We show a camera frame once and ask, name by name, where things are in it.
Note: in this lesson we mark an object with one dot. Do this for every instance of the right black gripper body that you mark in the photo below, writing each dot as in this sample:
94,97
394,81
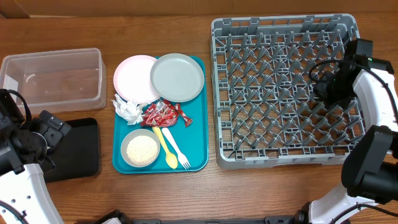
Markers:
336,88

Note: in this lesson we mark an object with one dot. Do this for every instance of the pink plate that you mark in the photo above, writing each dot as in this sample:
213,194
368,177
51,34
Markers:
132,79

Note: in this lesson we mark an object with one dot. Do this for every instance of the grey bowl with rice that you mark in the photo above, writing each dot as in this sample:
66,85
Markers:
140,148

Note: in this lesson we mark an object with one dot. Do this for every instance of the black plastic tray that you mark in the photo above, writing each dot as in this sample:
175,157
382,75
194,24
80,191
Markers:
79,153

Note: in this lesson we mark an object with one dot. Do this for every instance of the grey dishwasher rack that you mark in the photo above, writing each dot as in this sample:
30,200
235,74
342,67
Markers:
265,111

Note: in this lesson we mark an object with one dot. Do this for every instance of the grey plate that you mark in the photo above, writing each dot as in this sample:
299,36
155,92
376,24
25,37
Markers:
177,77

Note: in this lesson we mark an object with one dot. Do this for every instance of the small red candy wrapper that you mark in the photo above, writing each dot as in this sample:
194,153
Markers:
188,121

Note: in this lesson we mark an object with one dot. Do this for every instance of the red snack wrapper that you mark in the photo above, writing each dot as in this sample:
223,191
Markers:
160,114

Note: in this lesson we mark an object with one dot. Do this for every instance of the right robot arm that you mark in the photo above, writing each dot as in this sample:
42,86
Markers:
367,180

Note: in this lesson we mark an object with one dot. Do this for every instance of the teal plastic tray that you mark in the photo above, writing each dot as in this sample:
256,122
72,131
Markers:
193,140

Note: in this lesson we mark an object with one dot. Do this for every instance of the yellow plastic spoon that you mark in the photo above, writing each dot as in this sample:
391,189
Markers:
170,158

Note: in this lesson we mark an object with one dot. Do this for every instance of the white tissue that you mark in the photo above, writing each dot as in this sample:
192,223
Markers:
129,110

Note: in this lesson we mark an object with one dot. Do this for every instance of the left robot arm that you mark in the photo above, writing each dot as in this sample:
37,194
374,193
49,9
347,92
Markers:
26,143

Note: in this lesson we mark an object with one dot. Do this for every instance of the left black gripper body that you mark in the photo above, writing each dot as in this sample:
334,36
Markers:
50,134

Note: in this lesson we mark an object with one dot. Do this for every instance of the clear plastic bin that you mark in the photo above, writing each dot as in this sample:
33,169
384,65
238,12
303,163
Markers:
57,81

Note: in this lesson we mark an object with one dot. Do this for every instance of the white plastic fork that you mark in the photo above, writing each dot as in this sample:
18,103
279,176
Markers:
180,156

